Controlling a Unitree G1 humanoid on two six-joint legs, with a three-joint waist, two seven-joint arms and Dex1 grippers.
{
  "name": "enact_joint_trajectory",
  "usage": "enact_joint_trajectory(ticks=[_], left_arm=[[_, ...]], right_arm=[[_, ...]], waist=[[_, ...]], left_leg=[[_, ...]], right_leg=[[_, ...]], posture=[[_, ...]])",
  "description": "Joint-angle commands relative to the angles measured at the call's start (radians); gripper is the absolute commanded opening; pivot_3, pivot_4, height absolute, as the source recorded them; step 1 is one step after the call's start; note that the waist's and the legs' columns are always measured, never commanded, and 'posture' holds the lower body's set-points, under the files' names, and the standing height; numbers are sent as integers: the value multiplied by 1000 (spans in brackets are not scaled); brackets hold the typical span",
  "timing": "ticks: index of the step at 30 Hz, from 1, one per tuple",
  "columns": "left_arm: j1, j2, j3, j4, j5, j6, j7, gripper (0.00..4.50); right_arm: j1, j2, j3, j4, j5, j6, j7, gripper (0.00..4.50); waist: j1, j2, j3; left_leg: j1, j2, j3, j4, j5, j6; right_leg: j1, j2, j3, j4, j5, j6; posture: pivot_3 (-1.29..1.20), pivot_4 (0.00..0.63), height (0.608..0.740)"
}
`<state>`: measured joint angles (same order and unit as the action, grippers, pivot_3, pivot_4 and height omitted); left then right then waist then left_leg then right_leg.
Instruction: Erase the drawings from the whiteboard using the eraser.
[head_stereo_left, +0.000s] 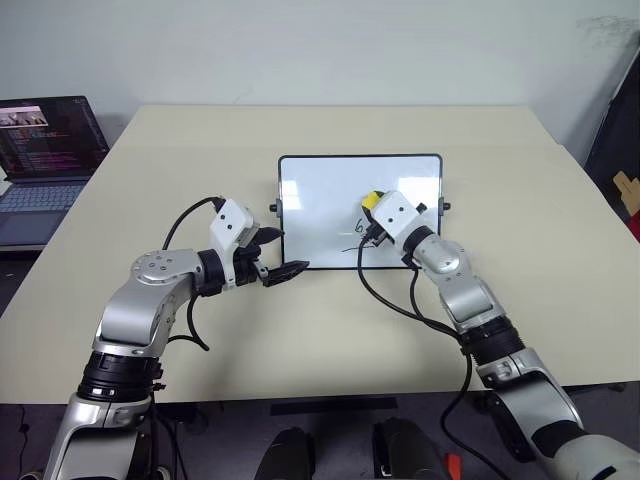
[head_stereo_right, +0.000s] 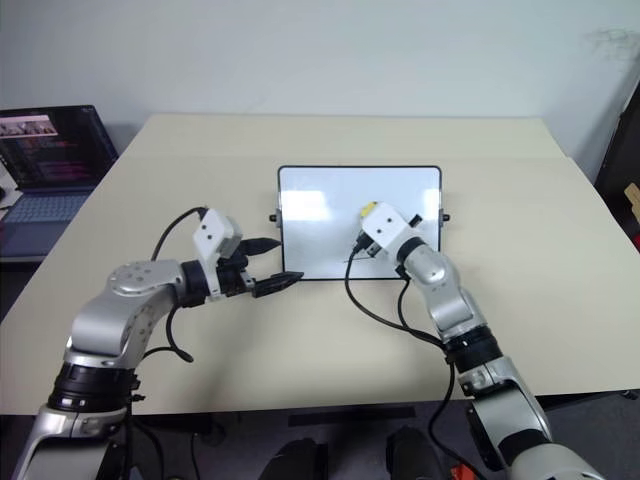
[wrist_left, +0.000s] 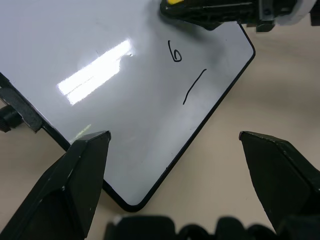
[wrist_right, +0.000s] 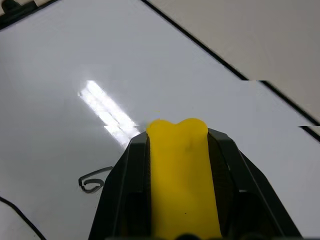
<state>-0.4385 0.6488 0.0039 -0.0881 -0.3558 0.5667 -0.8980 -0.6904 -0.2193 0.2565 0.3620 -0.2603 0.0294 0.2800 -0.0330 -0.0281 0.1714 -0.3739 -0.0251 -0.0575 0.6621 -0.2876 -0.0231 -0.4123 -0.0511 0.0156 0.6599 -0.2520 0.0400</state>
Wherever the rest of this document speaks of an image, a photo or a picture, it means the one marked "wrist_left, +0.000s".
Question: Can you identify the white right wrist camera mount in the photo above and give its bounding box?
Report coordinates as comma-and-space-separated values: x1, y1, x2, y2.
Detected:
274, 0, 311, 27

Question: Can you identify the black clamp knob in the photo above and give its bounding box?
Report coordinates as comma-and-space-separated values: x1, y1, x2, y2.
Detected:
0, 105, 21, 133

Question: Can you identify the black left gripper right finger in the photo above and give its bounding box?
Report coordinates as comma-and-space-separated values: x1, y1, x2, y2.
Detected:
238, 130, 320, 235

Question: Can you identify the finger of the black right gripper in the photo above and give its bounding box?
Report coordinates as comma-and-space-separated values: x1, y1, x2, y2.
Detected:
159, 0, 261, 31

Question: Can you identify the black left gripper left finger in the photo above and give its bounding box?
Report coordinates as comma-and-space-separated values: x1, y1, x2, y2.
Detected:
0, 130, 112, 240

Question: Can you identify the white whiteboard with black frame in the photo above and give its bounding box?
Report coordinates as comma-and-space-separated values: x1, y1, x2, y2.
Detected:
0, 0, 256, 214

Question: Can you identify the black whiteboard eraser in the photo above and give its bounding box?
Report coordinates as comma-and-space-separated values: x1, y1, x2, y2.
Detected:
0, 86, 43, 134

